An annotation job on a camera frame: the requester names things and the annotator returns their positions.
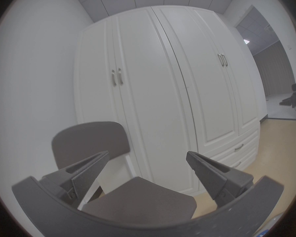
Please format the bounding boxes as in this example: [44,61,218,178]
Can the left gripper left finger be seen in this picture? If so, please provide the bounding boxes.
[41,151,110,210]

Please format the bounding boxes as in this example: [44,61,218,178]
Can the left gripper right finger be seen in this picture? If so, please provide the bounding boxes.
[186,151,254,208]

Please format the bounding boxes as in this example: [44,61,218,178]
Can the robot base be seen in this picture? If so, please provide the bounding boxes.
[255,212,283,237]

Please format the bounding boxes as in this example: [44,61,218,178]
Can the white chair grey cushions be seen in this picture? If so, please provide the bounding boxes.
[51,121,197,225]

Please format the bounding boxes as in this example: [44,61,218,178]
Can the white wardrobe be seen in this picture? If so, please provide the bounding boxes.
[74,6,261,197]

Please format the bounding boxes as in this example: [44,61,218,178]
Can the grey curtain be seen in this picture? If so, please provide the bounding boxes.
[253,41,296,97]

